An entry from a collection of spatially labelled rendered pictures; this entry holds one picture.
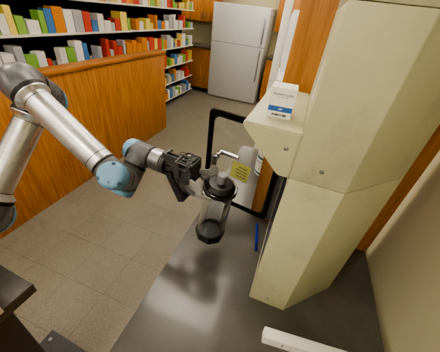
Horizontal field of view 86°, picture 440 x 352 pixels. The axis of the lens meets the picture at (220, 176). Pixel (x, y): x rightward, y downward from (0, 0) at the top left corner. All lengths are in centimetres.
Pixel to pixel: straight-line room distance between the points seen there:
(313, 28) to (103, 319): 186
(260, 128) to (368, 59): 19
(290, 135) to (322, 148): 6
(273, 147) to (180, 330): 57
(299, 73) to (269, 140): 38
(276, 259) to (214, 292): 26
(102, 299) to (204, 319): 125
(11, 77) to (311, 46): 80
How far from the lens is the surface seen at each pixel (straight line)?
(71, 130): 75
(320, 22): 80
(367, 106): 45
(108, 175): 67
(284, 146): 48
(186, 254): 92
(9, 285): 101
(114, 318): 189
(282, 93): 50
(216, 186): 68
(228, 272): 89
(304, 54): 81
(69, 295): 206
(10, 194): 100
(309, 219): 57
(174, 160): 74
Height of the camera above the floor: 168
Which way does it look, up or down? 35 degrees down
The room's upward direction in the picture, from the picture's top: 7 degrees clockwise
